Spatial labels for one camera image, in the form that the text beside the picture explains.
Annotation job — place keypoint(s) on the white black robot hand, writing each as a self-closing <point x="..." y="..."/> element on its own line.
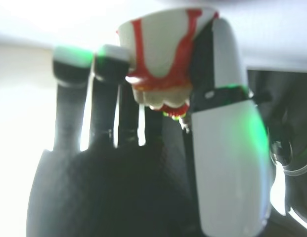
<point x="230" y="160"/>

